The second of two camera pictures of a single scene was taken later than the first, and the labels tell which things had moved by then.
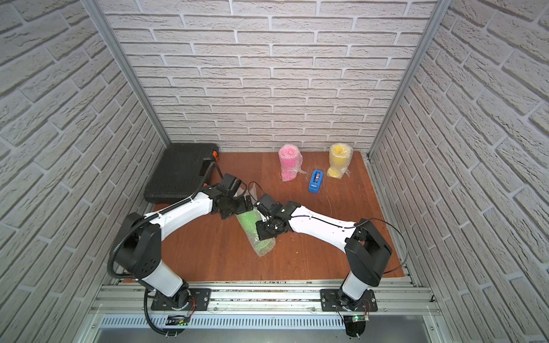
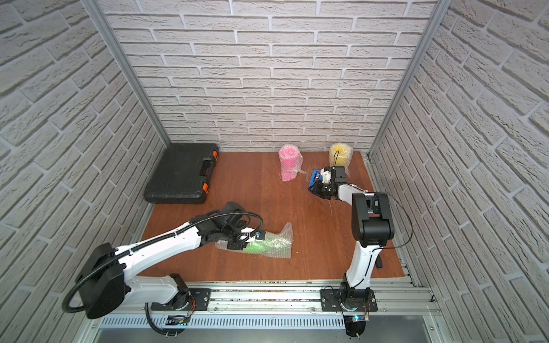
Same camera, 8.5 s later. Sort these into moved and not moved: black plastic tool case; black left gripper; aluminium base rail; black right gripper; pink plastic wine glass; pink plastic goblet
Moved: black left gripper; black right gripper
Not moved: pink plastic goblet; black plastic tool case; aluminium base rail; pink plastic wine glass
